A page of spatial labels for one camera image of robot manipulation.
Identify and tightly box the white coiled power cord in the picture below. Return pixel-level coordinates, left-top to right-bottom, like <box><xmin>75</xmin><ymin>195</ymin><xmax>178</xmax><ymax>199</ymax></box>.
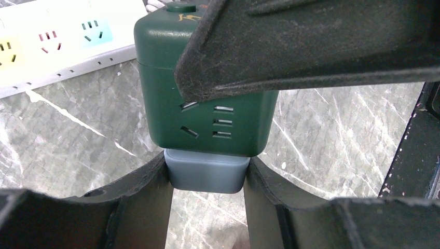
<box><xmin>144</xmin><ymin>0</ymin><xmax>169</xmax><ymax>12</ymax></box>

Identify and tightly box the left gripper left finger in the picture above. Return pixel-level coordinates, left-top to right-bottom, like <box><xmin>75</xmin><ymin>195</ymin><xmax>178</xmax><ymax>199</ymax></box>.
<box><xmin>1</xmin><ymin>153</ymin><xmax>173</xmax><ymax>248</ymax></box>

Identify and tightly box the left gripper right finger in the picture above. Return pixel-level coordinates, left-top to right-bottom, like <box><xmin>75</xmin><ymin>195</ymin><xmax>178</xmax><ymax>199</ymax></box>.
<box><xmin>243</xmin><ymin>157</ymin><xmax>439</xmax><ymax>248</ymax></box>

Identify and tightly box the light blue power strip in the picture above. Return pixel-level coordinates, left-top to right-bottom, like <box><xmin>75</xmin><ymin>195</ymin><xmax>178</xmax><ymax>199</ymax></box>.
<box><xmin>163</xmin><ymin>149</ymin><xmax>250</xmax><ymax>194</ymax></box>

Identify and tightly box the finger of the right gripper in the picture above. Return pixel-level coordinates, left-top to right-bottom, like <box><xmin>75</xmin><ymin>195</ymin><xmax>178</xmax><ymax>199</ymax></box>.
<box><xmin>174</xmin><ymin>1</ymin><xmax>439</xmax><ymax>102</ymax></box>
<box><xmin>378</xmin><ymin>82</ymin><xmax>439</xmax><ymax>200</ymax></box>

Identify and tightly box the white multicolour power strip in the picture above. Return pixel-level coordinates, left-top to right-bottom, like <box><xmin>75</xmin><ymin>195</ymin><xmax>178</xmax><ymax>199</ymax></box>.
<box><xmin>1</xmin><ymin>1</ymin><xmax>147</xmax><ymax>98</ymax></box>

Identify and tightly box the dark green cube socket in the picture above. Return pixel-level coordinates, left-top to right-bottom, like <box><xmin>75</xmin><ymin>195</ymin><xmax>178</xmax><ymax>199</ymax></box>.
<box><xmin>134</xmin><ymin>1</ymin><xmax>278</xmax><ymax>157</ymax></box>

